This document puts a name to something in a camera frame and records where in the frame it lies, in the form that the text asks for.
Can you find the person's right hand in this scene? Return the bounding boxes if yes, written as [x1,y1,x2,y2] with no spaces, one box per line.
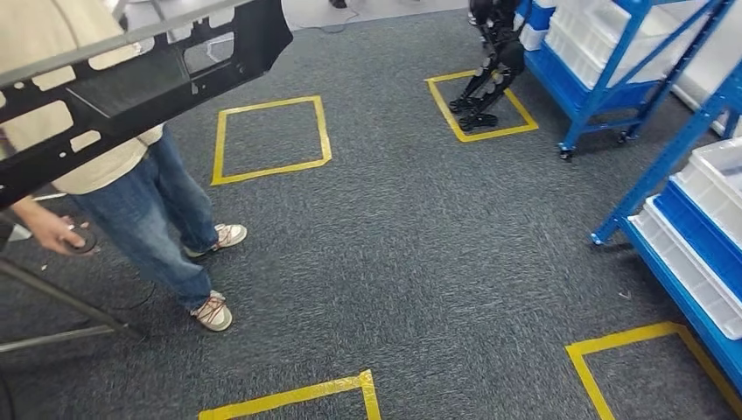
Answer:
[24,199,99,256]

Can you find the round black handheld device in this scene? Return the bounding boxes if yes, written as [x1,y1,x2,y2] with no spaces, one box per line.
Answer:
[65,227,100,256]

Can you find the black plastic panel part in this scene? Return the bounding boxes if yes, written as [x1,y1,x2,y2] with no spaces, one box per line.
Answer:
[0,0,295,211]

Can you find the blue metal shelf rack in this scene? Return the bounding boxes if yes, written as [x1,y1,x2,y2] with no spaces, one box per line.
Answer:
[590,58,742,403]
[514,0,742,163]

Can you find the grey metal stand legs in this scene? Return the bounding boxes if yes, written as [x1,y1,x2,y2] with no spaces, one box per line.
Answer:
[0,257,146,354]

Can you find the person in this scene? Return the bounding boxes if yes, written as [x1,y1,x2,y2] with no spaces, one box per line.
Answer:
[0,0,249,333]

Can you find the black standing humanoid robot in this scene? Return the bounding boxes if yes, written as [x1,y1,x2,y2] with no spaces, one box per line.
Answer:
[447,0,528,133]

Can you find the small white plastic tray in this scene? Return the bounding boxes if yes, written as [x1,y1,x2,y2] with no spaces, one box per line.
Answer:
[518,22,550,53]

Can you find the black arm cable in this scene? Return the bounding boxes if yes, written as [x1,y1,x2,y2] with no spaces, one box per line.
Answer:
[0,370,17,420]

